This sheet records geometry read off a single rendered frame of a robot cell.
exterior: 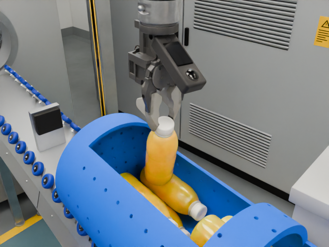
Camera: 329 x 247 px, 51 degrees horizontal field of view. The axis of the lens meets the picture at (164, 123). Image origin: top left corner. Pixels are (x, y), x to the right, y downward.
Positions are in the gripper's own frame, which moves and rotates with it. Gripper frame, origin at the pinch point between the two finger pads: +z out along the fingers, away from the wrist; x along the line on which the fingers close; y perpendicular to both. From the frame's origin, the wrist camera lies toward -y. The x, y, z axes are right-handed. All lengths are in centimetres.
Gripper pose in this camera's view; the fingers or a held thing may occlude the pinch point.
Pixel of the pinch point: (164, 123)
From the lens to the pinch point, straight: 69.8
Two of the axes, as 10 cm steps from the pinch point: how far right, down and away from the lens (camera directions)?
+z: -0.2, 8.6, 5.1
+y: -6.3, -4.0, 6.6
